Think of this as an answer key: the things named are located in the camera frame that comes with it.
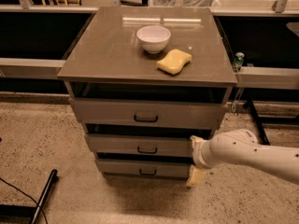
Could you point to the grey metal rail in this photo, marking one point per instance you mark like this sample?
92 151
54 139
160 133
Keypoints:
247 77

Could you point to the green bottle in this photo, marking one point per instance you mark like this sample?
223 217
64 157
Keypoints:
238 62

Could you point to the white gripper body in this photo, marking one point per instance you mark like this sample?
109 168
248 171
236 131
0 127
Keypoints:
198 154

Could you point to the yellow sponge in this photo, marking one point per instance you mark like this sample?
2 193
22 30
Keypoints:
174 61

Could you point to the grey bottom drawer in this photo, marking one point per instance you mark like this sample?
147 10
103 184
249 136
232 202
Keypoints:
144 168

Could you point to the grey drawer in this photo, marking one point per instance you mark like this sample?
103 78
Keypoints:
139 145
144 168
148 113

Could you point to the black bar on floor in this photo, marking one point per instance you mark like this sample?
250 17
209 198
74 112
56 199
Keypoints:
41 203

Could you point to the grey top drawer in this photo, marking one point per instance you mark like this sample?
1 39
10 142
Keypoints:
148 113

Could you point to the white bowl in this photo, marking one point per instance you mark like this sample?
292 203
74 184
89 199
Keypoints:
153 38

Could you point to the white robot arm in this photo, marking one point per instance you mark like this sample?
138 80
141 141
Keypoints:
240 147

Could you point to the black stand leg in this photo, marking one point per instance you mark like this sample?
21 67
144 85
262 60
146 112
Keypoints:
258 123

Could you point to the grey drawer cabinet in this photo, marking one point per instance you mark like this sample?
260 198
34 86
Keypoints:
109 63

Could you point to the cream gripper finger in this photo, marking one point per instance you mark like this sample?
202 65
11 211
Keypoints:
196 140
196 175

